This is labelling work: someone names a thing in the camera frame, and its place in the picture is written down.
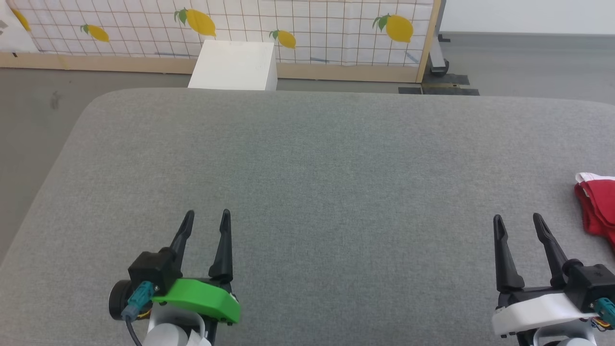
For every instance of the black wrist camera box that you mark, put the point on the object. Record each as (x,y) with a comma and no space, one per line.
(151,269)
(591,281)

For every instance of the grey stand leg with caster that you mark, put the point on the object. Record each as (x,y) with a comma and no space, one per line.
(438,57)

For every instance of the long black floor mat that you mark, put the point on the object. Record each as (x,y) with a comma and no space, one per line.
(442,90)

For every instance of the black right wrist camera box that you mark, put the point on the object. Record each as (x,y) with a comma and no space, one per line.
(591,281)

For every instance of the small black floor mat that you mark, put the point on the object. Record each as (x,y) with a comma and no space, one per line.
(451,79)

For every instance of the red garment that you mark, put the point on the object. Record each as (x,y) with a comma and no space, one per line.
(600,206)

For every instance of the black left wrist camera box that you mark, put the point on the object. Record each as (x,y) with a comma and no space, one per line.
(151,269)

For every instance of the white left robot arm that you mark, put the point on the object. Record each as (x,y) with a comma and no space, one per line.
(168,334)

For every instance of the wood-framed lemon print panel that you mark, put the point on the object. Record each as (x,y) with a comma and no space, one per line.
(312,24)

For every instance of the white box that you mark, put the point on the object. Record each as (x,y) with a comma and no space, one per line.
(235,65)

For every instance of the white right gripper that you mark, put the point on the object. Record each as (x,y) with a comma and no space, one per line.
(538,310)

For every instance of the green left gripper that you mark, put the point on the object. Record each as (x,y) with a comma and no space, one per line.
(202,298)

